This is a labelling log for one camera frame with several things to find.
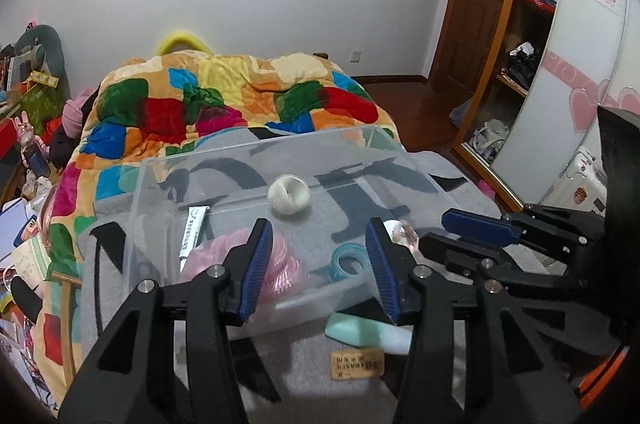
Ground white pill bottle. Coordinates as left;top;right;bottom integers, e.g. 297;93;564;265
383;219;419;259

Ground pink rope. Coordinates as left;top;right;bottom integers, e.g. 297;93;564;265
180;226;303;305

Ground white ointment tube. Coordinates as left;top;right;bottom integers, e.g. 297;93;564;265
179;207;209;271

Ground white bandage roll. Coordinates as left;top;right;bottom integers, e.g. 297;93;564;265
267;174;310;216

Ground pink croc slipper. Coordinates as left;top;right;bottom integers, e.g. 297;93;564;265
476;181;496;200

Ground white suitcase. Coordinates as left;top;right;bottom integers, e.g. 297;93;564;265
541;146;608;216

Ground grey black blanket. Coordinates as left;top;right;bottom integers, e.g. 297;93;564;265
77;126;500;423

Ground teal tape roll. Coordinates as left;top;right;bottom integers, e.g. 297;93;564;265
328;242;370;281

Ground wooden back scratcher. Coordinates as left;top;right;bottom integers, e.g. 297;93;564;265
52;271;82;387

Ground clear plastic storage box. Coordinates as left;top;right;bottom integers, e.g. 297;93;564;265
122;125;454;335

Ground wooden wardrobe shelves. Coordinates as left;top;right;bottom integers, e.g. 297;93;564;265
454;0;558;211

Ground white sliding wardrobe door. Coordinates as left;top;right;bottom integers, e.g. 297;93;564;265
491;0;639;203

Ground pink bunny toy bottle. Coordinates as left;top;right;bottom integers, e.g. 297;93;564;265
13;111;51;178

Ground colourful patchwork quilt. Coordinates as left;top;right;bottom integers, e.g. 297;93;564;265
39;50;402;405

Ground pink knit hat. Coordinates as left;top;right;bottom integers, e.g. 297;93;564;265
62;88;99;139

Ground yellow pillow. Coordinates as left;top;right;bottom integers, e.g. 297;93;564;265
155;30;214;56

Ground grey neck pillow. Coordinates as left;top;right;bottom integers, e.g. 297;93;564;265
15;25;66;78

